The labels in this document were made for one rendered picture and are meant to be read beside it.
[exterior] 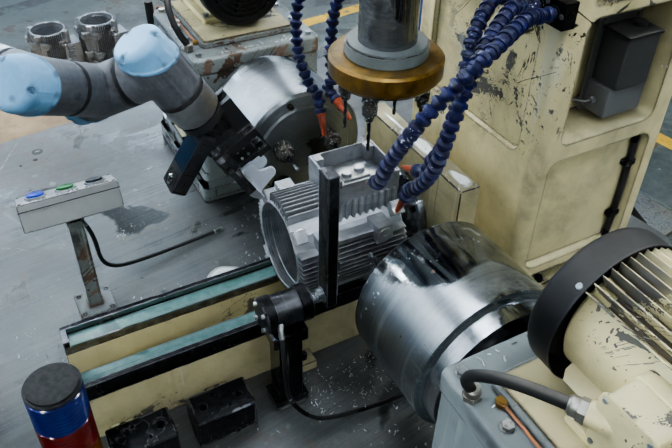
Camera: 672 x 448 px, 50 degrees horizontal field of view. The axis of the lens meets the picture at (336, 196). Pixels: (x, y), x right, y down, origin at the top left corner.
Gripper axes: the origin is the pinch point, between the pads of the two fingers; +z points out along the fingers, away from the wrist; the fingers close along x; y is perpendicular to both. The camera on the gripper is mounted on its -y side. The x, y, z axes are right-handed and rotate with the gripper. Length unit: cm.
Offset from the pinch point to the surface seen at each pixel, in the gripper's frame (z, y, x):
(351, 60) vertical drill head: -14.6, 24.6, -6.7
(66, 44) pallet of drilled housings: 70, -36, 245
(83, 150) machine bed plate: 16, -30, 72
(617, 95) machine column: 13, 56, -22
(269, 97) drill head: -0.1, 12.9, 18.5
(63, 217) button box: -11.0, -27.8, 14.5
